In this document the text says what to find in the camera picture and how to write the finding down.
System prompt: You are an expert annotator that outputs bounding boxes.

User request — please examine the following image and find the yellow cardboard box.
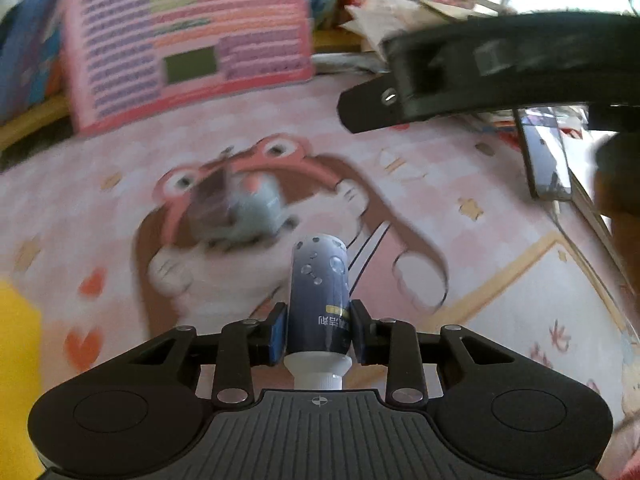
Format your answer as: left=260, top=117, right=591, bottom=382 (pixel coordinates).
left=0, top=280, right=46, bottom=480

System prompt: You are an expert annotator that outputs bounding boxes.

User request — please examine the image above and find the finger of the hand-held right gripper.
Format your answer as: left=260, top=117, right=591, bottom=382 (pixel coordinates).
left=337, top=76, right=416, bottom=134

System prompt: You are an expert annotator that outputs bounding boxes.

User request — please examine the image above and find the stack of papers and books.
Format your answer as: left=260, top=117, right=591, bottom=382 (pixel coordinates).
left=345, top=0, right=501, bottom=61

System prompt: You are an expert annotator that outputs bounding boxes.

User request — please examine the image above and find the pink learning tablet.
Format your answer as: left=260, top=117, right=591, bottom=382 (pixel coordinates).
left=60, top=0, right=316, bottom=136

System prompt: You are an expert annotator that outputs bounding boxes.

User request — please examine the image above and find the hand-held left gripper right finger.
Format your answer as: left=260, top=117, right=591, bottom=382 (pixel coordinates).
left=350, top=300, right=566, bottom=411

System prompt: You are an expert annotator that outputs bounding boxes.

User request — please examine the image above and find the row of blue books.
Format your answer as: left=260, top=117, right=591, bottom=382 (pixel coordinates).
left=0, top=0, right=66, bottom=126

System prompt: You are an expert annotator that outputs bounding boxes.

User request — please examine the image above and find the dark blue bottle white cap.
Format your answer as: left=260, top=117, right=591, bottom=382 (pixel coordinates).
left=282, top=234, right=353, bottom=391

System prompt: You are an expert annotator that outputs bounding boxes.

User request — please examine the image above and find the black smartphone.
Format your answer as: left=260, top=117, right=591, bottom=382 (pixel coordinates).
left=515, top=107, right=573, bottom=201

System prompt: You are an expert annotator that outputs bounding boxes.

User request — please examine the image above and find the grey sock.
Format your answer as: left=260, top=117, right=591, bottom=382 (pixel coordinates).
left=187, top=165, right=301, bottom=248

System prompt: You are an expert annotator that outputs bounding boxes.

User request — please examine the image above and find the pink printed tablecloth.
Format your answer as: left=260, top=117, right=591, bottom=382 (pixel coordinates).
left=0, top=70, right=640, bottom=461

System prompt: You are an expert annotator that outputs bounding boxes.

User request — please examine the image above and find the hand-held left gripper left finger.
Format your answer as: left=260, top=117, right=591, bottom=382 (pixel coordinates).
left=75, top=302, right=288, bottom=411

